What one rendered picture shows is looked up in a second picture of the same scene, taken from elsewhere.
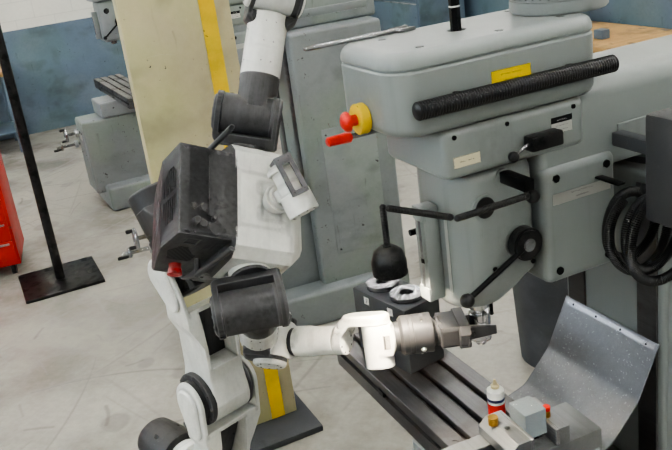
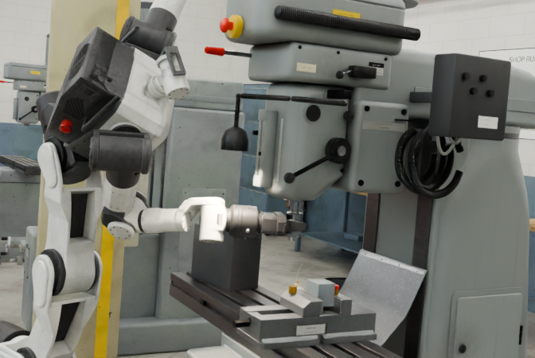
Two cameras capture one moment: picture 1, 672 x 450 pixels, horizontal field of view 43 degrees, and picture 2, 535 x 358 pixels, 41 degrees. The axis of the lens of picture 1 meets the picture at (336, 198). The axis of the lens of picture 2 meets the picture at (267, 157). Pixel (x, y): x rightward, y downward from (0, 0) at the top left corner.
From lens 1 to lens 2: 0.70 m
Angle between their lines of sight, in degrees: 18
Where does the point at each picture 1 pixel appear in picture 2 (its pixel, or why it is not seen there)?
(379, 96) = (252, 4)
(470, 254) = (296, 148)
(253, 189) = (142, 75)
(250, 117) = (150, 36)
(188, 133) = not seen: hidden behind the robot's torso
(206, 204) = (106, 69)
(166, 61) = not seen: hidden behind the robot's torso
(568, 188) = (374, 119)
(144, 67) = (61, 74)
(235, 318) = (108, 151)
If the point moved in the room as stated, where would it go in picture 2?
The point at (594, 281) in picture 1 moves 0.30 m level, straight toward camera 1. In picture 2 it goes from (384, 231) to (380, 246)
